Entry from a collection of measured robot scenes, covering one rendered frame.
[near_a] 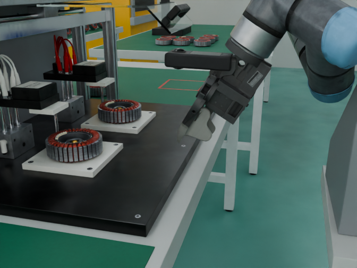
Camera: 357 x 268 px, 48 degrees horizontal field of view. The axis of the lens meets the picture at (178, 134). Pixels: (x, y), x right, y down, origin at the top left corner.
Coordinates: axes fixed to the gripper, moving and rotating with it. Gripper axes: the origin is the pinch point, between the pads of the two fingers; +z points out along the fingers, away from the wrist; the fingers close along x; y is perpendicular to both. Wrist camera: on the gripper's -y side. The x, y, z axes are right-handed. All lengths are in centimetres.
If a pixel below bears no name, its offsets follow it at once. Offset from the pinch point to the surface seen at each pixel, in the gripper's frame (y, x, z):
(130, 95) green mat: -23, 57, 24
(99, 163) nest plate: -9.9, -3.7, 12.8
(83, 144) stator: -14.4, -3.4, 11.3
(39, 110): -25.1, -3.0, 10.6
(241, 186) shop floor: 44, 144, 72
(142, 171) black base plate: -1.9, -2.6, 9.6
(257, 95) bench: 22, 161, 25
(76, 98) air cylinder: -28.7, 24.7, 18.9
